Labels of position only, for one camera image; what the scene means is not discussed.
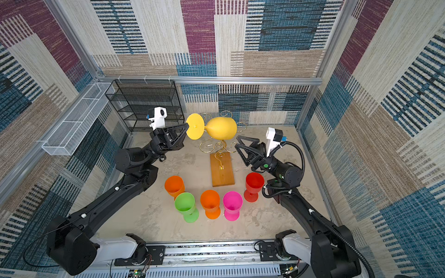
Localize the white mesh wall basket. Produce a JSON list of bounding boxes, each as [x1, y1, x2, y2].
[[42, 82, 111, 156]]

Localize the black corrugated cable conduit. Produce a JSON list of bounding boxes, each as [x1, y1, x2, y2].
[[261, 140, 376, 278]]

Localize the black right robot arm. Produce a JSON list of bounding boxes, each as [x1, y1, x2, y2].
[[235, 136, 362, 278]]

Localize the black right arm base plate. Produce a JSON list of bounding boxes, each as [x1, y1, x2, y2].
[[255, 240, 285, 262]]

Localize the pink wine glass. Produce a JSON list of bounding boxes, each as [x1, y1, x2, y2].
[[223, 191, 243, 221]]

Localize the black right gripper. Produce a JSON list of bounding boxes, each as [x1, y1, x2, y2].
[[235, 136, 282, 178]]

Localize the green wine glass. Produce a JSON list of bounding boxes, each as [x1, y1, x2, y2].
[[175, 192, 199, 223]]

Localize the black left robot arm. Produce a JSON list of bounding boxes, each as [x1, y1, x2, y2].
[[46, 123, 189, 276]]

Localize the orange wine glass front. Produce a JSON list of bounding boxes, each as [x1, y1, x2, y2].
[[165, 176, 185, 199]]

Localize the black mesh shelf rack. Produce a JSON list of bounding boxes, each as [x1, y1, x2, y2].
[[105, 79, 185, 132]]

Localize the orange wine glass back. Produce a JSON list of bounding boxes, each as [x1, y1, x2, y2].
[[200, 190, 221, 220]]

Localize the yellow wine glass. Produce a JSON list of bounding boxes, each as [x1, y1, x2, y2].
[[186, 114, 238, 140]]

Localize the orange wine glass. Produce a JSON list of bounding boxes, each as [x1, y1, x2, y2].
[[165, 176, 185, 199], [200, 190, 221, 220]]

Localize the gold wire wine glass rack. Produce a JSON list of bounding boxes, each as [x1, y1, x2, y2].
[[199, 111, 247, 188]]

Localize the red wine glass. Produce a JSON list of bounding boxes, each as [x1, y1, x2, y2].
[[244, 173, 265, 203]]

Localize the aluminium front rail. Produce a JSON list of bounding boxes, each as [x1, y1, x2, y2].
[[62, 237, 359, 278]]

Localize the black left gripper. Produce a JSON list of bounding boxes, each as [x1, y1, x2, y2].
[[140, 129, 187, 170]]

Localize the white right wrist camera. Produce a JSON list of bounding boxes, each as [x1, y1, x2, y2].
[[266, 127, 287, 156]]

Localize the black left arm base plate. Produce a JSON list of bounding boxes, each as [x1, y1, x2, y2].
[[114, 246, 166, 266]]

